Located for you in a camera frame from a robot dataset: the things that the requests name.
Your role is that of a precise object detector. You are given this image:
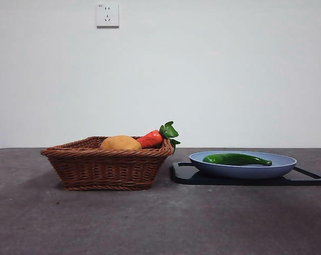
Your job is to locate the yellow-brown potato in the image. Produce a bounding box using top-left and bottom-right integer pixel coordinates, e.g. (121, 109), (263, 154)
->
(100, 135), (142, 150)

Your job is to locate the green long pepper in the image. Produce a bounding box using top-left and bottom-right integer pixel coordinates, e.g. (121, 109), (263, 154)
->
(202, 153), (273, 167)

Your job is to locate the black cutting board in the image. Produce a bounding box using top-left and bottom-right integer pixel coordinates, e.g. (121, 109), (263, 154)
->
(170, 161), (321, 186)

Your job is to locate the brown wicker basket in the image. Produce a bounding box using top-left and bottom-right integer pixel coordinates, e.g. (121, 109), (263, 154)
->
(40, 135), (175, 191)

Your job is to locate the white wall socket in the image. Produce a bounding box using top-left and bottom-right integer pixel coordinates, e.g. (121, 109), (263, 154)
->
(96, 3), (120, 28)

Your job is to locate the orange carrot with green leaves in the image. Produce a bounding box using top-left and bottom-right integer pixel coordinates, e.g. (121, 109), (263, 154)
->
(136, 121), (181, 153)

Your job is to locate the blue round plate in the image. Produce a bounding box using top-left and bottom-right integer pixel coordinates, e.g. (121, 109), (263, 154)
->
(189, 151), (298, 180)

